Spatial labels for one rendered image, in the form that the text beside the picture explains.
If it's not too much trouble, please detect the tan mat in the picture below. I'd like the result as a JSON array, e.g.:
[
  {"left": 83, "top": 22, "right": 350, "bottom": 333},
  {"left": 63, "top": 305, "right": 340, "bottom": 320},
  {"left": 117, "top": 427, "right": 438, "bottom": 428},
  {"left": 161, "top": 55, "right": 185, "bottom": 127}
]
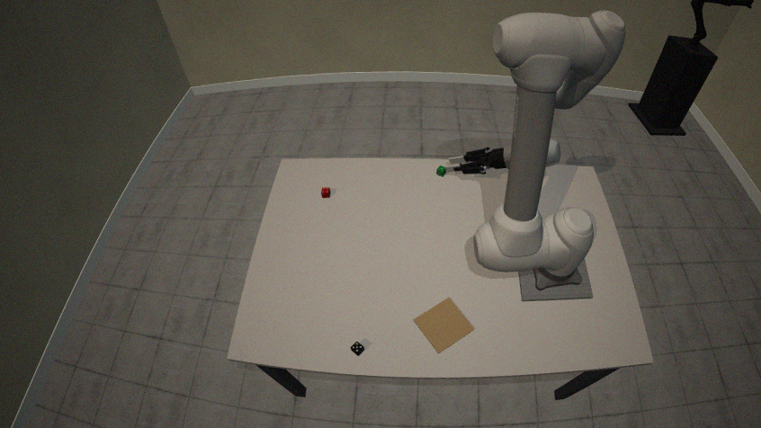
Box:
[{"left": 413, "top": 298, "right": 475, "bottom": 353}]

